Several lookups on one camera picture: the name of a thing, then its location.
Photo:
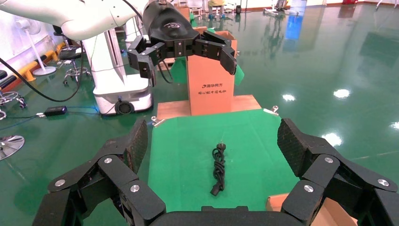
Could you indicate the tall printed cardboard box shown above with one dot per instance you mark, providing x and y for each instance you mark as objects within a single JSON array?
[{"x": 209, "y": 90}]

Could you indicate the green table cloth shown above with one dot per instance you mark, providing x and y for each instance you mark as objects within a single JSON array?
[{"x": 187, "y": 162}]

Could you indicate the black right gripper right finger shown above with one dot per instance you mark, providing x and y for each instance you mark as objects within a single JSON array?
[{"x": 352, "y": 184}]

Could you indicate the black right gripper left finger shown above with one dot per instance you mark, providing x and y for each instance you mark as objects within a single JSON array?
[{"x": 93, "y": 199}]

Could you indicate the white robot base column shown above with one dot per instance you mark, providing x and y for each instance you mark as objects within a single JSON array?
[{"x": 109, "y": 78}]

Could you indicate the open small cardboard box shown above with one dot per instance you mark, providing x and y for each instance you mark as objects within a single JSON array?
[{"x": 276, "y": 201}]

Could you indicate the silver binder clip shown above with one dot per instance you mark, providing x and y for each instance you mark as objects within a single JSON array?
[
  {"x": 157, "y": 121},
  {"x": 271, "y": 110}
]

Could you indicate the black chair chrome wheeled base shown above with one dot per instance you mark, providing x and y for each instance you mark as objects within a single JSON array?
[{"x": 7, "y": 81}]

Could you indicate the black stool chrome wheeled base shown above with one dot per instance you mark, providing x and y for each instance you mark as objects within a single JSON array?
[{"x": 73, "y": 59}]

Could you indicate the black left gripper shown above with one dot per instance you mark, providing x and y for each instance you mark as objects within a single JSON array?
[{"x": 168, "y": 28}]

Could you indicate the yellow floor barrier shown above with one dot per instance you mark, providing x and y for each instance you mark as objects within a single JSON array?
[{"x": 29, "y": 70}]

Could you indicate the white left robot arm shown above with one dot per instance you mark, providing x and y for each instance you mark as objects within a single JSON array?
[{"x": 78, "y": 18}]

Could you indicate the black power adapter brick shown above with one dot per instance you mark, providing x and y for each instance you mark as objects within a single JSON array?
[{"x": 55, "y": 111}]

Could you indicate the white standing fan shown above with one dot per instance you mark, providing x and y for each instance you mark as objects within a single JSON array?
[{"x": 39, "y": 53}]

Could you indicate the chrome round stool base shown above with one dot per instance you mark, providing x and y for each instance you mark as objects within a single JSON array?
[{"x": 9, "y": 146}]

